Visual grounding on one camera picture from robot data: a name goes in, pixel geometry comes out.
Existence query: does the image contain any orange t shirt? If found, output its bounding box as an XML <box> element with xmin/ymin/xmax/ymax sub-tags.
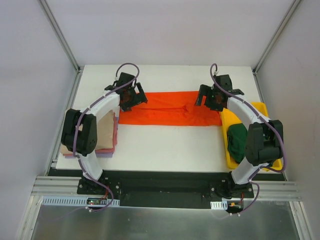
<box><xmin>119</xmin><ymin>91</ymin><xmax>222</xmax><ymax>127</ymax></box>

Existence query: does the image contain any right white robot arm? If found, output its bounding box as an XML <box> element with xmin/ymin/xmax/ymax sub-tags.
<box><xmin>195</xmin><ymin>72</ymin><xmax>287</xmax><ymax>198</ymax></box>

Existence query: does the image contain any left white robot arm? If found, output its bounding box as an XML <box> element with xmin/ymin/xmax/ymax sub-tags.
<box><xmin>61</xmin><ymin>72</ymin><xmax>148</xmax><ymax>195</ymax></box>

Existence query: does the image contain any yellow plastic bin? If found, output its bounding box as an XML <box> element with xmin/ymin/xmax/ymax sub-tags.
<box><xmin>220</xmin><ymin>102</ymin><xmax>269</xmax><ymax>170</ymax></box>

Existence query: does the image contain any pink folded t shirt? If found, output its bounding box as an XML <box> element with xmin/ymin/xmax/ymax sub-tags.
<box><xmin>62</xmin><ymin>112</ymin><xmax>119</xmax><ymax>157</ymax></box>

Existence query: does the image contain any beige folded t shirt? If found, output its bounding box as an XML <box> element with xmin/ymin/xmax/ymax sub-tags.
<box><xmin>59</xmin><ymin>110</ymin><xmax>116</xmax><ymax>156</ymax></box>

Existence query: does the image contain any green t shirt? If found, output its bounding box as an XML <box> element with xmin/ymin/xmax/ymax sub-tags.
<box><xmin>226</xmin><ymin>123</ymin><xmax>248</xmax><ymax>164</ymax></box>

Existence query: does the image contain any lilac folded t shirt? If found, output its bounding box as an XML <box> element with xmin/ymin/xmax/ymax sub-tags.
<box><xmin>63</xmin><ymin>150</ymin><xmax>114</xmax><ymax>158</ymax></box>

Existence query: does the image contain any left aluminium frame post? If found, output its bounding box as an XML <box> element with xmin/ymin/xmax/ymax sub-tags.
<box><xmin>37</xmin><ymin>0</ymin><xmax>81</xmax><ymax>74</ymax></box>

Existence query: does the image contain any aluminium frame post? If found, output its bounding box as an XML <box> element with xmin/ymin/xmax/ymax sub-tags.
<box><xmin>252</xmin><ymin>0</ymin><xmax>303</xmax><ymax>76</ymax></box>
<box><xmin>37</xmin><ymin>0</ymin><xmax>81</xmax><ymax>74</ymax></box>

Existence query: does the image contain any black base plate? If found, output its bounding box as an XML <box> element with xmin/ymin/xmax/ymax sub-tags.
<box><xmin>76</xmin><ymin>170</ymin><xmax>255</xmax><ymax>209</ymax></box>

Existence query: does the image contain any right white cable duct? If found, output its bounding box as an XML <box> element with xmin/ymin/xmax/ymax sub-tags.
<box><xmin>210</xmin><ymin>200</ymin><xmax>228</xmax><ymax>211</ymax></box>

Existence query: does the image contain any white cable duct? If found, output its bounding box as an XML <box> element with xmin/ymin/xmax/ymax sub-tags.
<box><xmin>210</xmin><ymin>200</ymin><xmax>228</xmax><ymax>211</ymax></box>
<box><xmin>42</xmin><ymin>196</ymin><xmax>120</xmax><ymax>208</ymax></box>

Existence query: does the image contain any right aluminium frame post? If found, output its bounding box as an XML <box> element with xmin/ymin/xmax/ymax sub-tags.
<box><xmin>252</xmin><ymin>0</ymin><xmax>303</xmax><ymax>76</ymax></box>

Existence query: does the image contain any left white cable duct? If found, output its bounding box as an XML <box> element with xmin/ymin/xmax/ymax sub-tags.
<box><xmin>42</xmin><ymin>196</ymin><xmax>120</xmax><ymax>208</ymax></box>

